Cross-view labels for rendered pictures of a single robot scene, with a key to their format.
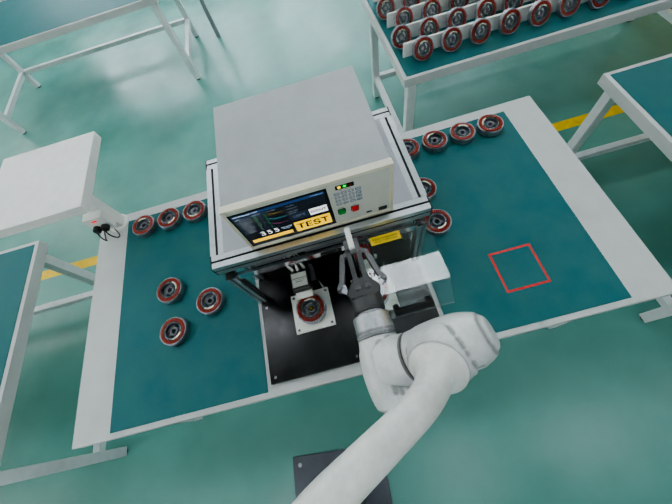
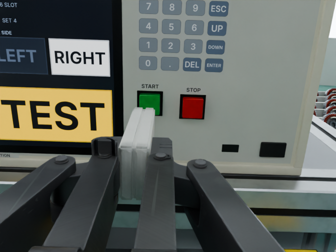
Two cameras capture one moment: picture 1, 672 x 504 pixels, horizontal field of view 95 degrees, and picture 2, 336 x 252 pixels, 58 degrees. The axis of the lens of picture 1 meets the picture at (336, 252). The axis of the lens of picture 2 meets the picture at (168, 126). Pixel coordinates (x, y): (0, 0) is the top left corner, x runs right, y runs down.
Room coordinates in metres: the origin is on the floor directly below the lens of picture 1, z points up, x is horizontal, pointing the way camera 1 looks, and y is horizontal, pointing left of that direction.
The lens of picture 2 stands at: (0.21, -0.04, 1.25)
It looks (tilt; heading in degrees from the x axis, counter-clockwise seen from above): 19 degrees down; 353
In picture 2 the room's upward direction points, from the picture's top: 2 degrees clockwise
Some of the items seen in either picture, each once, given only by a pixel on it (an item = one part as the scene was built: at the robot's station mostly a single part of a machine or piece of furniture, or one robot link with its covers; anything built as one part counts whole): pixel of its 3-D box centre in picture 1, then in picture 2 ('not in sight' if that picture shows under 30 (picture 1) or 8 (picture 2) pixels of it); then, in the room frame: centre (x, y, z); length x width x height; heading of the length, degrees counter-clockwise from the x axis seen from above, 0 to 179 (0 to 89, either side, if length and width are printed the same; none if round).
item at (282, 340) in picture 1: (343, 299); not in sight; (0.36, 0.04, 0.76); 0.64 x 0.47 x 0.02; 84
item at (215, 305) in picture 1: (210, 301); not in sight; (0.55, 0.55, 0.77); 0.11 x 0.11 x 0.04
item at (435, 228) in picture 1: (436, 222); not in sight; (0.52, -0.42, 0.77); 0.11 x 0.11 x 0.04
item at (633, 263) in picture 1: (331, 251); not in sight; (0.59, 0.02, 0.72); 2.20 x 1.01 x 0.05; 84
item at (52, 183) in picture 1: (95, 214); not in sight; (1.02, 0.88, 0.98); 0.37 x 0.35 x 0.46; 84
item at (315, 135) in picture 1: (301, 158); (108, 43); (0.67, -0.01, 1.22); 0.44 x 0.39 x 0.20; 84
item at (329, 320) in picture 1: (312, 310); not in sight; (0.36, 0.16, 0.78); 0.15 x 0.15 x 0.01; 84
